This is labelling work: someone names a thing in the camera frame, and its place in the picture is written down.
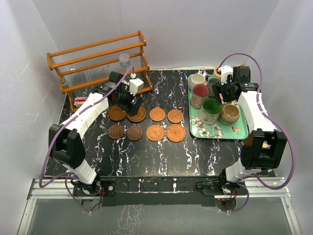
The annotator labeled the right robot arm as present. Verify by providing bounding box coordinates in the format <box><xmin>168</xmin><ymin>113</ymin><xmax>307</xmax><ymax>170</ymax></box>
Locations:
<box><xmin>212</xmin><ymin>66</ymin><xmax>287</xmax><ymax>194</ymax></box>

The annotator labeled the brown stoneware mug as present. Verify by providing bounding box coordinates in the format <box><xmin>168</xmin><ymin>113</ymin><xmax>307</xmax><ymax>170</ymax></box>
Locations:
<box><xmin>219</xmin><ymin>104</ymin><xmax>240</xmax><ymax>125</ymax></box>

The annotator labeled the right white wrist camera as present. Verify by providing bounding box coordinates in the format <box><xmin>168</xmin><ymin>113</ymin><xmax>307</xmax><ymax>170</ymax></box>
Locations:
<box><xmin>217</xmin><ymin>66</ymin><xmax>233</xmax><ymax>85</ymax></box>

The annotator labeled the pink halloween mug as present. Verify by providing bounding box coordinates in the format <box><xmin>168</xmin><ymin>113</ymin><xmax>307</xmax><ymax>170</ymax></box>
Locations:
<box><xmin>191</xmin><ymin>84</ymin><xmax>209</xmax><ymax>109</ymax></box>

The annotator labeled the orange wooden shelf rack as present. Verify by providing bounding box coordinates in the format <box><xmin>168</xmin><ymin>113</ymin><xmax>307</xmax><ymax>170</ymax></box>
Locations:
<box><xmin>46</xmin><ymin>30</ymin><xmax>153</xmax><ymax>112</ymax></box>

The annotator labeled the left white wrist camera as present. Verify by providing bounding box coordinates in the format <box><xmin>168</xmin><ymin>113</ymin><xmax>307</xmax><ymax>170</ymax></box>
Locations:
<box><xmin>129</xmin><ymin>73</ymin><xmax>144</xmax><ymax>95</ymax></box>

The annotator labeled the red white small box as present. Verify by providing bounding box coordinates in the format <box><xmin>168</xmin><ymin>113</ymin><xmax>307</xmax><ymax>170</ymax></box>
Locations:
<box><xmin>74</xmin><ymin>97</ymin><xmax>87</xmax><ymax>108</ymax></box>

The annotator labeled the yellow mug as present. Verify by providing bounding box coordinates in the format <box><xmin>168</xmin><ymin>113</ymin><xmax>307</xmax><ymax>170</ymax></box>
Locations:
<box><xmin>212</xmin><ymin>68</ymin><xmax>222</xmax><ymax>80</ymax></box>

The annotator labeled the white cream mug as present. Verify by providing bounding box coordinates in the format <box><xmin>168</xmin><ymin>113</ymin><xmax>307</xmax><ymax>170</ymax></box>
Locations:
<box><xmin>188</xmin><ymin>72</ymin><xmax>208</xmax><ymax>91</ymax></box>

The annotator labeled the woven rattan coaster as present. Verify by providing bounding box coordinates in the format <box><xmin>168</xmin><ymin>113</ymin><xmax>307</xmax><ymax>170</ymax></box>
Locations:
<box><xmin>166</xmin><ymin>124</ymin><xmax>186</xmax><ymax>142</ymax></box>
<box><xmin>146</xmin><ymin>125</ymin><xmax>164</xmax><ymax>141</ymax></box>

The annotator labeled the grey mug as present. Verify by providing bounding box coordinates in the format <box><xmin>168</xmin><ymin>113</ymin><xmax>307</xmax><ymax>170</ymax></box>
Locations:
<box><xmin>207</xmin><ymin>78</ymin><xmax>221</xmax><ymax>97</ymax></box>

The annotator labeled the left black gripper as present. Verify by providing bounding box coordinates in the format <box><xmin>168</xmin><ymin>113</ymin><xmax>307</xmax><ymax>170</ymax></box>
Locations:
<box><xmin>116</xmin><ymin>84</ymin><xmax>143</xmax><ymax>117</ymax></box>

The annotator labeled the orange ringed wooden saucer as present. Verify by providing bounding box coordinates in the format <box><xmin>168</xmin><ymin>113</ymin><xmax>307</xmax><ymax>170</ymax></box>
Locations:
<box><xmin>108</xmin><ymin>105</ymin><xmax>127</xmax><ymax>121</ymax></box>

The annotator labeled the dark walnut coaster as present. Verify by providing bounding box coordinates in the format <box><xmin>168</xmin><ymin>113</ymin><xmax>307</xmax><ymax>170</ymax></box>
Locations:
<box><xmin>108</xmin><ymin>124</ymin><xmax>125</xmax><ymax>140</ymax></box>
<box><xmin>126</xmin><ymin>125</ymin><xmax>143</xmax><ymax>141</ymax></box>

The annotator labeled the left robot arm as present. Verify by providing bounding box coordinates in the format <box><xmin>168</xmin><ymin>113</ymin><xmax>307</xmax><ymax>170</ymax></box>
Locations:
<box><xmin>47</xmin><ymin>71</ymin><xmax>144</xmax><ymax>195</ymax></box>

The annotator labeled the clear plastic cup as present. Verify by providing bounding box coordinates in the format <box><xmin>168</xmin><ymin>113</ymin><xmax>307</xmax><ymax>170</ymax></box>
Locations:
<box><xmin>119</xmin><ymin>53</ymin><xmax>130</xmax><ymax>68</ymax></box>

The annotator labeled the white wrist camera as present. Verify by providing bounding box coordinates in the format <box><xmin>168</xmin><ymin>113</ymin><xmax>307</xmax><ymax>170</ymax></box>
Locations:
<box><xmin>217</xmin><ymin>66</ymin><xmax>233</xmax><ymax>85</ymax></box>
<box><xmin>129</xmin><ymin>73</ymin><xmax>144</xmax><ymax>95</ymax></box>

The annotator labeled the green inside mug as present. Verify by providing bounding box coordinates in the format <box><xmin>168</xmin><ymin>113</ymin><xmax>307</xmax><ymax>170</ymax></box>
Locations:
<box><xmin>199</xmin><ymin>98</ymin><xmax>222</xmax><ymax>125</ymax></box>

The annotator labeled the green floral tray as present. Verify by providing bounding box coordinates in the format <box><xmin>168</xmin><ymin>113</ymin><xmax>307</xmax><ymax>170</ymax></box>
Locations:
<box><xmin>188</xmin><ymin>90</ymin><xmax>249</xmax><ymax>140</ymax></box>

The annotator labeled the light wood coaster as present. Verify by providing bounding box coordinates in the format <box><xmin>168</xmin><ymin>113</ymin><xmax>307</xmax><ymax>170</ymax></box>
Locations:
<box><xmin>149</xmin><ymin>107</ymin><xmax>166</xmax><ymax>122</ymax></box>
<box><xmin>167</xmin><ymin>109</ymin><xmax>183</xmax><ymax>124</ymax></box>

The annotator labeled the brown ringed wooden saucer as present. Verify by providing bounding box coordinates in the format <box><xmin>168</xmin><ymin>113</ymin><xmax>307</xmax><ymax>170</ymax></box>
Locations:
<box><xmin>127</xmin><ymin>106</ymin><xmax>146</xmax><ymax>122</ymax></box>

